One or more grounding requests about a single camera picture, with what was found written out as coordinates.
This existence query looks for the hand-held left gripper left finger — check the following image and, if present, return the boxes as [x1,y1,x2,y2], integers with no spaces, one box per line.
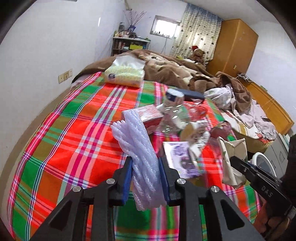
[30,157,134,241]

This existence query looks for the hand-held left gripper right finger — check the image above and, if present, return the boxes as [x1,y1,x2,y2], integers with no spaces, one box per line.
[158,156,264,241]

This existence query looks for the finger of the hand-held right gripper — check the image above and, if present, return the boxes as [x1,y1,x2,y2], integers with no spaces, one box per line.
[248,162,284,182]
[229,156,278,186]

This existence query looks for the white trash bin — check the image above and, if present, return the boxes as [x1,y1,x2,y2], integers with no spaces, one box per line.
[251,152,277,182]

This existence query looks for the white foam net tube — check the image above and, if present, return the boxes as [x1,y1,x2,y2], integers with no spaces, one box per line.
[110,110,167,212]

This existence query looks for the person's right hand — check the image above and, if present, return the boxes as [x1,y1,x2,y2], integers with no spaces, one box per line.
[254,201,291,235]

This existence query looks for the grey drawer cabinet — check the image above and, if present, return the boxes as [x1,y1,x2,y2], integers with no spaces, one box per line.
[264,137,289,176]

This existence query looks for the purple white leaflet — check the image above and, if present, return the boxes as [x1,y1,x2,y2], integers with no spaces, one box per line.
[163,141,201,179]

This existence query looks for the mustard patterned bed sheet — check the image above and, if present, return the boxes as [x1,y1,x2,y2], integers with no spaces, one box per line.
[222,111,274,153]

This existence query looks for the lilac crumpled cloth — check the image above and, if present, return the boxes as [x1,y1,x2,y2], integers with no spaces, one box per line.
[231,98,278,139]

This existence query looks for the clear plastic bottle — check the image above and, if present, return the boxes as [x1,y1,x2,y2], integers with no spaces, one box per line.
[158,104,192,136]

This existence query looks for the red carton box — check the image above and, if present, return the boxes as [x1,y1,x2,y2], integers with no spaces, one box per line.
[133,104,163,135]

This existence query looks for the plaid bed sheet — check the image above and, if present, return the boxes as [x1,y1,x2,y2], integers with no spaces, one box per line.
[7,72,262,241]

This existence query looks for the wooden bed headboard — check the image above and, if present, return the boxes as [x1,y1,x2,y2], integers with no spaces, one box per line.
[236,79,294,135]

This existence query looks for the dark brown fleece garment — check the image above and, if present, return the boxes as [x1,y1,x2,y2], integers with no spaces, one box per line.
[215,72,253,112]

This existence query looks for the blue white tin can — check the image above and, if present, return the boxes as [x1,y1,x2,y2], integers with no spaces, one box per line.
[165,89,185,109]

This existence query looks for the white floral pillow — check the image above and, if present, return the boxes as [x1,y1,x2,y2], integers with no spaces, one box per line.
[205,84,234,110]

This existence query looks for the dark blue glasses case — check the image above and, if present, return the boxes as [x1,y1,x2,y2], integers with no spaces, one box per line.
[178,89,205,101]

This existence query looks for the yellow white tissue pack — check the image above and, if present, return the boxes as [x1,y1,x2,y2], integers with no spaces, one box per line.
[104,57,146,88]

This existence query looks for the brown patterned blanket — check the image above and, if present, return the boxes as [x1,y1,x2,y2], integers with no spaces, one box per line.
[72,49,215,91]

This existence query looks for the brown teddy bear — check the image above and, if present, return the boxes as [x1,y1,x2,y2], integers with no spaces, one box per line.
[188,45,206,64]

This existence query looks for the wooden wardrobe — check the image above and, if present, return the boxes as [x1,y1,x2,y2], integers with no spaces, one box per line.
[206,19,259,78]

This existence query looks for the white storage shelf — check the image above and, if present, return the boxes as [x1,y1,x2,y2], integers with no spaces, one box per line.
[112,36,151,56]

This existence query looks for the row of small bottles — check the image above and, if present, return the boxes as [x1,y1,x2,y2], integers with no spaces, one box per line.
[113,22,137,39]

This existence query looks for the patterned curtain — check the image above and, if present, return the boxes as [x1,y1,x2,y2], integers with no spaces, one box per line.
[172,3,223,62]

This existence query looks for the small window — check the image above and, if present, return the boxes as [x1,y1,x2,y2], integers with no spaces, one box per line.
[151,15,181,37]

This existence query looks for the dry branches in vase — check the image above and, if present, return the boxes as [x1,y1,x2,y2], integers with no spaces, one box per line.
[122,9,147,33]

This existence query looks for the beige wall socket plate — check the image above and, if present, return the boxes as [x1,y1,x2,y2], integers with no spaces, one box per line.
[58,69,73,84]

